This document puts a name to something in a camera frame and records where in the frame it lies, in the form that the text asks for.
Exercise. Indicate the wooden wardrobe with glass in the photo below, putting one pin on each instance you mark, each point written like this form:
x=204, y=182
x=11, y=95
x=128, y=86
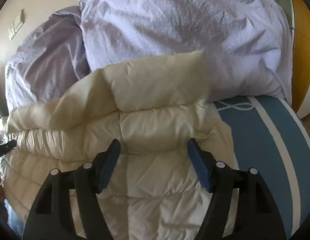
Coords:
x=298, y=15

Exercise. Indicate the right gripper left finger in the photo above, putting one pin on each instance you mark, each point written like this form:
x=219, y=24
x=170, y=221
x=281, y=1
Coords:
x=104, y=164

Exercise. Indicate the blue white striped bedsheet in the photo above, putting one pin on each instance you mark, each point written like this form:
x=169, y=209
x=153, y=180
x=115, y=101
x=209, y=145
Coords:
x=270, y=137

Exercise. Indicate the beige puffer down jacket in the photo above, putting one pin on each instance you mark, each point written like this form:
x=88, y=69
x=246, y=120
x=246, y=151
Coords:
x=152, y=106

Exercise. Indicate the darker lavender pillow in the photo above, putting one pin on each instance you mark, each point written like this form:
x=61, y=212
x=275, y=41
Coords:
x=48, y=62

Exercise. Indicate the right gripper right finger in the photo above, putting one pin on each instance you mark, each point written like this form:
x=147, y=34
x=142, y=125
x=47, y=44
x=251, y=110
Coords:
x=204, y=164

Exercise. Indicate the white wall switch plate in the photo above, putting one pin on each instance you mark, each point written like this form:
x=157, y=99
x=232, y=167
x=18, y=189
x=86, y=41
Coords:
x=16, y=25

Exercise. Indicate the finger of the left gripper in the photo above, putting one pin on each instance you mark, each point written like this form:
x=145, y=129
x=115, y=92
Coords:
x=6, y=148

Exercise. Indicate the large lavender pillow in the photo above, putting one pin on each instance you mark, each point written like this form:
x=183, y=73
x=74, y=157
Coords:
x=246, y=44

